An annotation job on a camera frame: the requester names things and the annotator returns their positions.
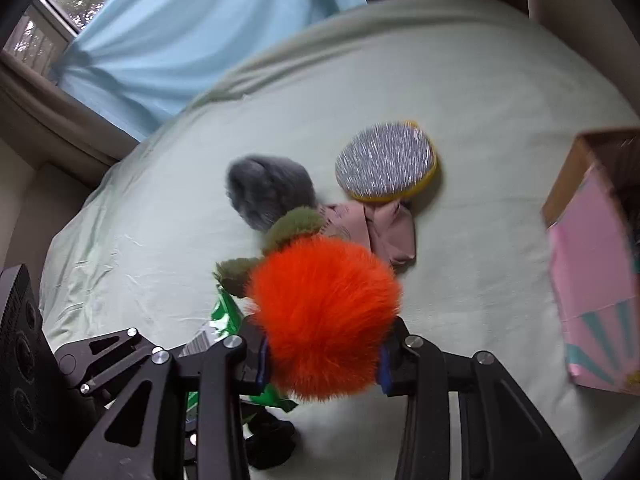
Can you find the orange fluffy pompom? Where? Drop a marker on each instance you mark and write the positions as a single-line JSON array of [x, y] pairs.
[[325, 315]]

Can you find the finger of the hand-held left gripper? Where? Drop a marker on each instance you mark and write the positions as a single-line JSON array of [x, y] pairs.
[[107, 352]]

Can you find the bed with light green sheet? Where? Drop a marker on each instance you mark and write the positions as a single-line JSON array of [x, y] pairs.
[[475, 85]]

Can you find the black cloth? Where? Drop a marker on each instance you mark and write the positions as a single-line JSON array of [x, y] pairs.
[[272, 440]]

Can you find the green plastic packet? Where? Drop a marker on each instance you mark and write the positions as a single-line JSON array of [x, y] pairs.
[[225, 312]]

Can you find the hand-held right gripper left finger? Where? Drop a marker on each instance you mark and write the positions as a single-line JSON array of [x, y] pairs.
[[261, 367]]

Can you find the grey fluffy pompom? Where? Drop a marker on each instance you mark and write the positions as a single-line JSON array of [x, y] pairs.
[[270, 187]]

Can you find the pink cloth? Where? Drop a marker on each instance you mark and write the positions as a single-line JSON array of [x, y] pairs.
[[385, 232]]

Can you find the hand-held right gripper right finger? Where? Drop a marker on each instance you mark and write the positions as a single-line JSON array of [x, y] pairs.
[[386, 370]]

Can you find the round silver scrubbing sponge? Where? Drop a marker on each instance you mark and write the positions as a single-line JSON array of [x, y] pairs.
[[382, 160]]

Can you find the pink cardboard box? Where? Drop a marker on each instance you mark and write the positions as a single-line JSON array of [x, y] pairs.
[[590, 280]]

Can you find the olive green fluffy scrunchie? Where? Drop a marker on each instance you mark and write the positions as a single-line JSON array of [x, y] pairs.
[[292, 225]]

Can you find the light blue curtain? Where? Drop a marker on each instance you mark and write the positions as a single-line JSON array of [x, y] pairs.
[[200, 35]]

